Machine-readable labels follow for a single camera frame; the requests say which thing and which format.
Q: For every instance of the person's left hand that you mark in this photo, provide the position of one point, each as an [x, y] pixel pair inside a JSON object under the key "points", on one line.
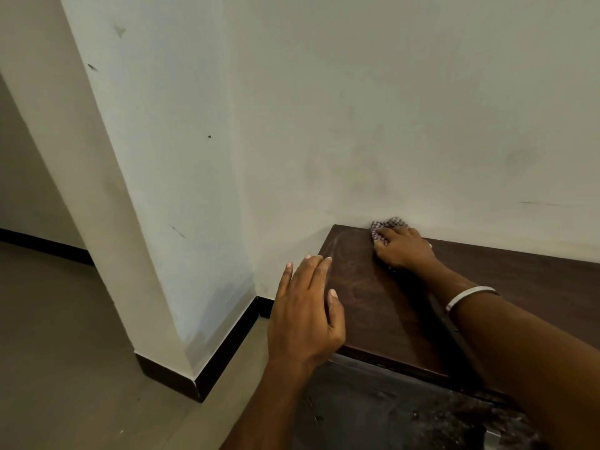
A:
{"points": [[300, 323]]}

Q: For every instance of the checkered cleaning cloth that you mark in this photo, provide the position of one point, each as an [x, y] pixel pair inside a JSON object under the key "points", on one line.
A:
{"points": [[382, 225]]}

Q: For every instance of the black baseboard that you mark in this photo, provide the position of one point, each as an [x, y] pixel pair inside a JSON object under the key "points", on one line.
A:
{"points": [[42, 246], [211, 365]]}

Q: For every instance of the person's right forearm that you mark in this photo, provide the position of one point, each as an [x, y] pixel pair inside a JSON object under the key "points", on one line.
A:
{"points": [[515, 346]]}

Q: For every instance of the dark wooden cabinet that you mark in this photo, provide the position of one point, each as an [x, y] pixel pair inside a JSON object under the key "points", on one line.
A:
{"points": [[375, 318]]}

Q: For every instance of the person's right fingers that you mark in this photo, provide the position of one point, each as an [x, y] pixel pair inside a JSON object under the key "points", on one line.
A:
{"points": [[391, 234]]}

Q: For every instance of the person's left thumb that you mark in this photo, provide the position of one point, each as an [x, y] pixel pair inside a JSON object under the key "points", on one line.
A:
{"points": [[336, 309]]}

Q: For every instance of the silver bangle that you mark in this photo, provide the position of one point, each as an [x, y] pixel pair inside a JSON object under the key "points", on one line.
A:
{"points": [[468, 295]]}

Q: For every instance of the person's left middle finger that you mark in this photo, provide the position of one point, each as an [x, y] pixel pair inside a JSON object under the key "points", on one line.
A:
{"points": [[303, 274]]}

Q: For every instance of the person's left forearm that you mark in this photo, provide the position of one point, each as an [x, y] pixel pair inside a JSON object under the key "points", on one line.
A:
{"points": [[267, 407]]}

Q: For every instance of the person's right hand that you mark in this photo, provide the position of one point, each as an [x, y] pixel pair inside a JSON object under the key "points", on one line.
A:
{"points": [[407, 250]]}

